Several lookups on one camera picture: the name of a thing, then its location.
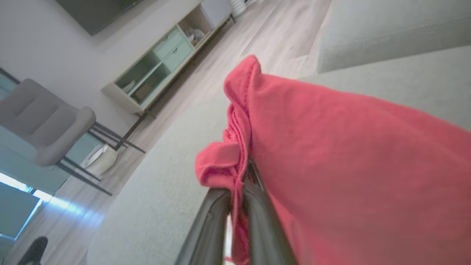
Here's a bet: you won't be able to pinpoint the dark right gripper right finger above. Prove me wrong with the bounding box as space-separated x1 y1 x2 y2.
242 159 298 265

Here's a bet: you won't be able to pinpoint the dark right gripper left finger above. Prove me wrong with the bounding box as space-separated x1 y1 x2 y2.
175 188 234 265

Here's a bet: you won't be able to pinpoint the red jersey with white stripes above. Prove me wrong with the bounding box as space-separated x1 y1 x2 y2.
195 54 471 265

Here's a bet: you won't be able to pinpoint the large grey sofa seat cushion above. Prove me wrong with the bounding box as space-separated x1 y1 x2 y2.
86 45 471 265

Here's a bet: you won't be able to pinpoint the black rounded object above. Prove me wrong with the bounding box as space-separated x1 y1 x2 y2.
17 236 48 265

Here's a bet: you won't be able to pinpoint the cream and mint TV cabinet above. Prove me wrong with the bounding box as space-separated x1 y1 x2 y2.
101 0 236 151

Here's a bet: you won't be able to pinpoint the white toy in cabinet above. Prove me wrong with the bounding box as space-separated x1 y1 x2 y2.
186 28 206 45

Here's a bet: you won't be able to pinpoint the grey upholstered chair black legs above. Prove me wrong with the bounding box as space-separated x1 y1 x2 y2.
0 78 146 195

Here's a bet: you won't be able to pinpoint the white ribbed vase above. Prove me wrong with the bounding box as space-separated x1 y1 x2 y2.
230 0 248 17

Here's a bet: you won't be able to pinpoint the dark wall television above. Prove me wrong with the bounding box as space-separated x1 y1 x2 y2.
55 0 144 36

